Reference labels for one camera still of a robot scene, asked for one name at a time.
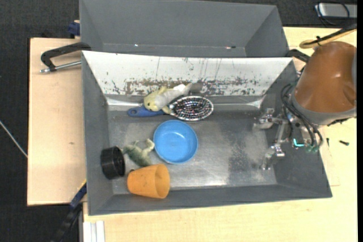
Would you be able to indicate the pale wood board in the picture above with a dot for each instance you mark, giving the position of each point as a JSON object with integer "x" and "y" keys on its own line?
{"x": 54, "y": 122}

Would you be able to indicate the grey metal bin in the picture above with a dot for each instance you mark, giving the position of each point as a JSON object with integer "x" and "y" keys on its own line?
{"x": 227, "y": 150}

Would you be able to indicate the pale yellow toy animal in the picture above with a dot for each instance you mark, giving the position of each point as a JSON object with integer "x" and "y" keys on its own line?
{"x": 158, "y": 99}

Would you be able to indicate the blue bowl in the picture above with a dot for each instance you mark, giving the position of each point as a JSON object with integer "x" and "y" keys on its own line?
{"x": 175, "y": 141}

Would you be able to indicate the black ribbed wheel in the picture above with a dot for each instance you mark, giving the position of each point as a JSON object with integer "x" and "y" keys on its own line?
{"x": 112, "y": 163}

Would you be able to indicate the green toy animal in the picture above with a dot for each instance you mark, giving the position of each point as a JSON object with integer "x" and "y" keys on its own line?
{"x": 139, "y": 153}

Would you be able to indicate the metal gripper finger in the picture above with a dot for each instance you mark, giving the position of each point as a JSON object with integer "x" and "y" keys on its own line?
{"x": 272, "y": 153}
{"x": 268, "y": 121}

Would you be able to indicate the orange cup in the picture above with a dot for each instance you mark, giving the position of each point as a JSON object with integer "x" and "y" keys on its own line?
{"x": 147, "y": 182}

